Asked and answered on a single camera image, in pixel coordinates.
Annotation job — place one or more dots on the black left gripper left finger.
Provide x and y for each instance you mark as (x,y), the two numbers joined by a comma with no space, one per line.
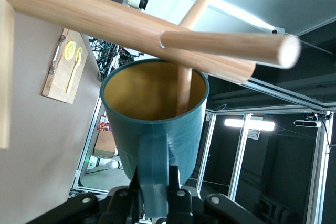
(118,208)

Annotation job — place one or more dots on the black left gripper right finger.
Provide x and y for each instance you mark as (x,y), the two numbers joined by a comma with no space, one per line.
(189,208)

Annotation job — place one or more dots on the teal mug with yellow inside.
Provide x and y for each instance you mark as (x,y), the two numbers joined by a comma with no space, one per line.
(157,140)

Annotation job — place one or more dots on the wooden mug rack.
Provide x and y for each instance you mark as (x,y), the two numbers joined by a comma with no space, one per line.
(78,11)

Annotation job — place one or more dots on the wooden box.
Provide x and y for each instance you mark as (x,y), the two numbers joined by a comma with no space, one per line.
(105,144)

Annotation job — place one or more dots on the red patterned packet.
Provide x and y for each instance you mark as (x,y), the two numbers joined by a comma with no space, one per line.
(103,123)

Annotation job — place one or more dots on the white ceiling vent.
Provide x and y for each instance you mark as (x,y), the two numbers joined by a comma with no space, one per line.
(252,134)

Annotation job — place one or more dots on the brown table cover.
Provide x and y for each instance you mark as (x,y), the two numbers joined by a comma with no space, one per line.
(39,142)

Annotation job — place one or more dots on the rectangular ceiling light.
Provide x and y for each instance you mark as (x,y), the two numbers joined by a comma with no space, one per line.
(249,125)

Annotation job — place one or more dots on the wooden cutting board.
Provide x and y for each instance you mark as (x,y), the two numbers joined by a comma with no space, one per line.
(59,85)

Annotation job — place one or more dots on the yellow plastic fork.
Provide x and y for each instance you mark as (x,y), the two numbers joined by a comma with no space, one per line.
(72,77)

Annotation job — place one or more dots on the lemon slice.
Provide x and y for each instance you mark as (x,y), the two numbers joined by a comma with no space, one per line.
(69,51)

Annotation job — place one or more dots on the white cylinder with black end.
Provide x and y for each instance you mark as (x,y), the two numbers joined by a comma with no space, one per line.
(134,1)

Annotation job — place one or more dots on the grey camera on frame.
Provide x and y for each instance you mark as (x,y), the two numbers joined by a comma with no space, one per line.
(307,123)

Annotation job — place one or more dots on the small white corner camera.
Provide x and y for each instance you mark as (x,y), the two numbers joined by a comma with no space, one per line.
(278,31)

